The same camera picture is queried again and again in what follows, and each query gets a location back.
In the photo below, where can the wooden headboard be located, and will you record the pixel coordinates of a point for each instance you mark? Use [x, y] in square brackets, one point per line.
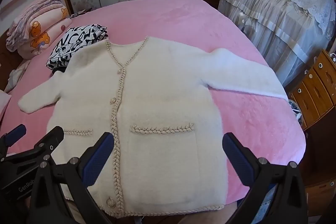
[5, 56]

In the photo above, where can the white lace furniture cover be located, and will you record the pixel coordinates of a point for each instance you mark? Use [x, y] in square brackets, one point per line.
[275, 16]

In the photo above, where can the pink plush bed blanket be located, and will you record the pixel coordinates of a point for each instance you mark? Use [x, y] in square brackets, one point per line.
[170, 19]

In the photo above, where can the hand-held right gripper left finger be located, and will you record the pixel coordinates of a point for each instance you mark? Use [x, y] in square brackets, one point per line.
[96, 158]

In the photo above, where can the wooden drawer cabinet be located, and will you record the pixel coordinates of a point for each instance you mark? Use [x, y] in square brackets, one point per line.
[315, 92]

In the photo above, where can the pink striped folded blanket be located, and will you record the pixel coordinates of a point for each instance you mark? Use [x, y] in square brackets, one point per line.
[39, 7]

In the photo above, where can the bear print folded quilt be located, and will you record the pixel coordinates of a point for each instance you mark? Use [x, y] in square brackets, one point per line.
[39, 39]

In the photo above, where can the blue white patterned bag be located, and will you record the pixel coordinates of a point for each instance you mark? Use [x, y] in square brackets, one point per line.
[295, 111]

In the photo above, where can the white fuzzy cardigan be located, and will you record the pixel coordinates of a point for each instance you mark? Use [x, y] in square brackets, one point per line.
[162, 108]

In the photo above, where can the person's beige pants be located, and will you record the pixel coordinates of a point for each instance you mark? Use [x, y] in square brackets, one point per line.
[183, 217]

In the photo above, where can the black white printed garment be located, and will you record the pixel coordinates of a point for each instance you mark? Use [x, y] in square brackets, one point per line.
[71, 43]

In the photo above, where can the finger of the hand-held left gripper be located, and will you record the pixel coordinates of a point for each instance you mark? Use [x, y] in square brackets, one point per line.
[53, 136]
[15, 132]

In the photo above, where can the light blue jeans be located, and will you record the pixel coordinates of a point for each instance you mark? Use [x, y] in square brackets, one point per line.
[266, 199]

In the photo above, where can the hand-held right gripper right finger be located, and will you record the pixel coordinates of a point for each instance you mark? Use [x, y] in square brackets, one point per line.
[236, 161]

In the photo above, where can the white crumpled cloth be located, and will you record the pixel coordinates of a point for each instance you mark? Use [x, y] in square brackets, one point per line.
[15, 77]

